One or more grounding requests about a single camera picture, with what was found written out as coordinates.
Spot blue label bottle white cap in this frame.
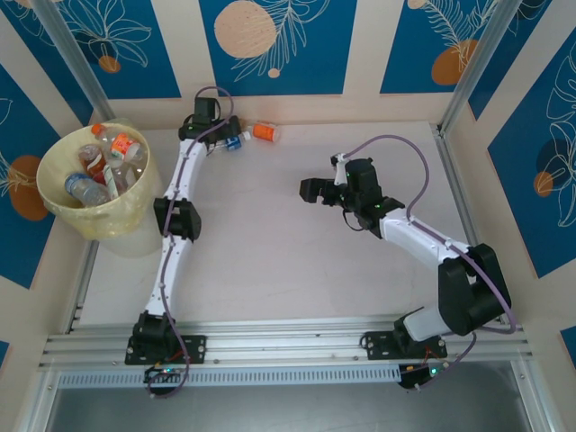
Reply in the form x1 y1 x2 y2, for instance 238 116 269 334
207 130 252 155

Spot grey slotted cable duct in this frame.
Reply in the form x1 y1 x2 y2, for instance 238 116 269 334
56 364 402 389

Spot small bottle orange cap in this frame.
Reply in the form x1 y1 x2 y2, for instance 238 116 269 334
91 124 149 164

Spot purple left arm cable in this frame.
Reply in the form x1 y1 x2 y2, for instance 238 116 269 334
146 85 235 401

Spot pale yellow plastic bin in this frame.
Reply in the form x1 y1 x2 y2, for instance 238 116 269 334
35 117 164 258

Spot small controller circuit board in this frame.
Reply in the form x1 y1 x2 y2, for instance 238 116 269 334
398 361 447 392
142 364 186 384

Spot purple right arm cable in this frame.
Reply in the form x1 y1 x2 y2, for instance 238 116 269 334
344 133 518 392

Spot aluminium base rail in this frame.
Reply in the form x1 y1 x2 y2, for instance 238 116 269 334
39 317 530 368

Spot aluminium side rail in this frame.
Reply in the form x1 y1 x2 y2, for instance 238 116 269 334
66 238 98 335
429 121 485 251

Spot aluminium frame post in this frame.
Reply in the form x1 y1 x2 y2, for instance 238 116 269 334
33 0 125 136
436 0 514 136

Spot round blue label water bottle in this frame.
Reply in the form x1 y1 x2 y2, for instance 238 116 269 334
64 173 112 208

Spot orange label bottle brown cap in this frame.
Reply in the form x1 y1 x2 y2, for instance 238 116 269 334
245 120 284 144

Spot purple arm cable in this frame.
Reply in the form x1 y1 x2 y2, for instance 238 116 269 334
344 133 518 392
146 85 235 401

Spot aluminium frame bar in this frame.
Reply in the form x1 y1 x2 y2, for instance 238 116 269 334
510 359 557 432
22 371 62 432

